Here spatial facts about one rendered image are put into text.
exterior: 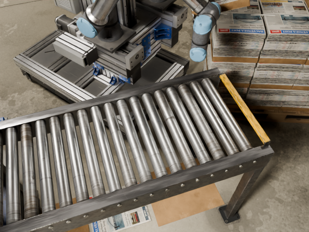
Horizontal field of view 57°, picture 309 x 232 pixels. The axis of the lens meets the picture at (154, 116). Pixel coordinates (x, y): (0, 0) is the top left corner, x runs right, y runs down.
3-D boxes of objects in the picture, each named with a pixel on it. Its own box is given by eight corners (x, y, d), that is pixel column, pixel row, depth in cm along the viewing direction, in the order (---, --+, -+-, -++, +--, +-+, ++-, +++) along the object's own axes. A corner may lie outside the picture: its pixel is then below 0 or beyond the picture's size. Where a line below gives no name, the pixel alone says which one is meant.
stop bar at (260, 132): (224, 75, 147) (225, 72, 145) (270, 143, 122) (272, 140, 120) (219, 77, 146) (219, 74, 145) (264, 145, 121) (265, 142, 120)
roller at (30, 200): (33, 126, 135) (29, 120, 131) (41, 222, 108) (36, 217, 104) (22, 129, 134) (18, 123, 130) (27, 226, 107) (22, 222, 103)
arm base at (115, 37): (91, 36, 166) (88, 21, 158) (108, 23, 173) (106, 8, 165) (111, 45, 160) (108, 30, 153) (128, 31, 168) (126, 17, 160)
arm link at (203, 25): (200, 8, 123) (197, 29, 132) (191, 22, 117) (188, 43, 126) (217, 12, 121) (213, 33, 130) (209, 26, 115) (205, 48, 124)
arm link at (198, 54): (208, 50, 123) (205, 64, 130) (209, 34, 129) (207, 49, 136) (190, 48, 124) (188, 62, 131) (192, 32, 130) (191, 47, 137)
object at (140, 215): (139, 181, 198) (139, 180, 197) (151, 220, 181) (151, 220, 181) (86, 197, 191) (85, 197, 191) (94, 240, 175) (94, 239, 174)
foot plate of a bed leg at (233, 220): (233, 200, 189) (233, 199, 188) (243, 220, 180) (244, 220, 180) (214, 206, 186) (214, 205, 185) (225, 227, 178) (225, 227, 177)
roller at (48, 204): (47, 123, 136) (43, 116, 132) (58, 216, 109) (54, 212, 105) (36, 125, 136) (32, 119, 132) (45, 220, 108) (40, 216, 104)
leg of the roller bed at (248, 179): (231, 207, 186) (260, 156, 132) (235, 216, 182) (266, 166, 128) (222, 210, 185) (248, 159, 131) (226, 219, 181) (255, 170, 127)
